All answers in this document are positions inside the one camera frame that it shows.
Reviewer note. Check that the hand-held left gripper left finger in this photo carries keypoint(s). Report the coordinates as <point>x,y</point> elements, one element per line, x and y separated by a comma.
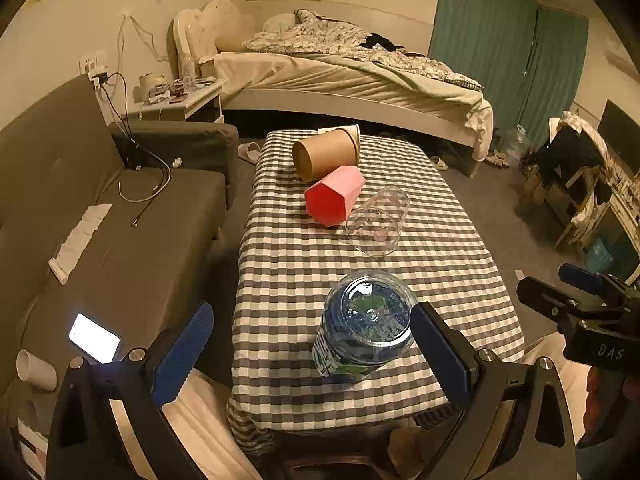
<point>185,355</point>

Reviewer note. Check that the blue bin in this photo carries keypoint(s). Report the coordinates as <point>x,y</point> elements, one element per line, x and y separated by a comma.
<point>599,255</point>

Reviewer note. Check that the striped cloth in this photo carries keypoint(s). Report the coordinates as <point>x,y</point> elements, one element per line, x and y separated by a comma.
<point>32,452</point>

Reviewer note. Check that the black television screen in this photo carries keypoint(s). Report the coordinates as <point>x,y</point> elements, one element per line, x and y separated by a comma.
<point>622,130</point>

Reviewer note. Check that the patterned quilt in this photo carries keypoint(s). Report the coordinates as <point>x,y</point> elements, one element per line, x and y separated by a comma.
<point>330,37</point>

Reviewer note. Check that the white jar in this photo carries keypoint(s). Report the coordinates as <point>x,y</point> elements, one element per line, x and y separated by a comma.
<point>150,87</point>

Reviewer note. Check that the dark clothes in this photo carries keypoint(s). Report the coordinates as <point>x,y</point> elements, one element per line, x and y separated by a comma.
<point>570,152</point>

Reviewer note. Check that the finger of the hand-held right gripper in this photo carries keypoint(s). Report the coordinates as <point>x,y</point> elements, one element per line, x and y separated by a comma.
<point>580,276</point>
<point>545,297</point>

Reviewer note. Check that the white folded tissue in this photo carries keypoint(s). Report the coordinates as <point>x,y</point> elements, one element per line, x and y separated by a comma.
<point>82,237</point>

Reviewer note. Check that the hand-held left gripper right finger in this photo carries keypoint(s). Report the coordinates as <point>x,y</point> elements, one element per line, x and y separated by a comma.
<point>442,360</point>

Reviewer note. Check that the pair of sandals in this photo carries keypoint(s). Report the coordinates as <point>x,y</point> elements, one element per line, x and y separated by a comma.
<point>496,160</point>

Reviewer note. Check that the cluttered desk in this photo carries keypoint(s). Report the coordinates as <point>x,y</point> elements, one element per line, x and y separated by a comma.
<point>627,210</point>

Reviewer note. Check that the pink hexagonal cup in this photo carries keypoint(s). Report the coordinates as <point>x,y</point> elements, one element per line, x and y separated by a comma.
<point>332,197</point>

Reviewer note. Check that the white paper cup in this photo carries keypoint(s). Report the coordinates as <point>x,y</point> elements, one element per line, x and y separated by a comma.
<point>352,132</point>
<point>37,371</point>

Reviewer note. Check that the large water jug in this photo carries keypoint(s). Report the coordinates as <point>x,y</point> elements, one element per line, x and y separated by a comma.
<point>517,142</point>

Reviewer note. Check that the wooden chair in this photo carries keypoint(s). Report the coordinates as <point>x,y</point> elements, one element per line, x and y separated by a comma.
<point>575,205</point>

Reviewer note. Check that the green curtain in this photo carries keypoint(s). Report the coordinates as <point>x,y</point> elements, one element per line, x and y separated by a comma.
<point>480,35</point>

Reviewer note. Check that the black garment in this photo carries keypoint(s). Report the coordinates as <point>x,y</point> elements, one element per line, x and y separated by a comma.
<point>377,42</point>

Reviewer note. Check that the blue plastic water bottle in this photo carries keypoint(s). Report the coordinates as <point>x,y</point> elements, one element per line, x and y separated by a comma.
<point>365,325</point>

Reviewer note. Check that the white air conditioner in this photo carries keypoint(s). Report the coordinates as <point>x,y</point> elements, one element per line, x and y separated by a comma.
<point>622,52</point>

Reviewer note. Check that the person's right hand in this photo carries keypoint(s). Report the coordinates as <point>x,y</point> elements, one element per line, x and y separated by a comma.
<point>602,405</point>

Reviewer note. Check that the lit smartphone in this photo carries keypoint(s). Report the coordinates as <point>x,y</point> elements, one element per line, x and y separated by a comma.
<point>95,337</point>

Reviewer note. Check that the white bedside table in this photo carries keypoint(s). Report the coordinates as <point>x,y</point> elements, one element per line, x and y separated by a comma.
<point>192,100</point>

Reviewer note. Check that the cream pillow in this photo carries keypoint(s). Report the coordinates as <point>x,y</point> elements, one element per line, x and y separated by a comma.
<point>225,20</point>

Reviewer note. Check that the white wall socket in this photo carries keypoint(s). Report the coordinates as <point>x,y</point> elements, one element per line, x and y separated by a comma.
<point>94,62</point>

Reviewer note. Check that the clear plastic bottle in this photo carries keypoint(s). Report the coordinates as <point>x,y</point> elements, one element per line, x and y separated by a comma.
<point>188,70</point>

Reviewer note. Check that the brown paper cup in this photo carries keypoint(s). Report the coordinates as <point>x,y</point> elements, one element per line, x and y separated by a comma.
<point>325,155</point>

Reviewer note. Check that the clear glass cup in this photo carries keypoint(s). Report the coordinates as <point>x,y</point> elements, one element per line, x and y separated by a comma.
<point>380,222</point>

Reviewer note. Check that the checkered tablecloth table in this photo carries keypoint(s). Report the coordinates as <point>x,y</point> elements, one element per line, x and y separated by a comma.
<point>440,270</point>

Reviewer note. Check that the bed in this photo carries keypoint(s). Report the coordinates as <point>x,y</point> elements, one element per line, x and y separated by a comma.
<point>350,85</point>

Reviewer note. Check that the beige slipper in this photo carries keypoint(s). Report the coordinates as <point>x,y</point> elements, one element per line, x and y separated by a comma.
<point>248,152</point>
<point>441,163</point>

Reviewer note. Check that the grey sofa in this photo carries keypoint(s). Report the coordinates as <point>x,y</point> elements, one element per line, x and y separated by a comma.
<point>150,260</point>

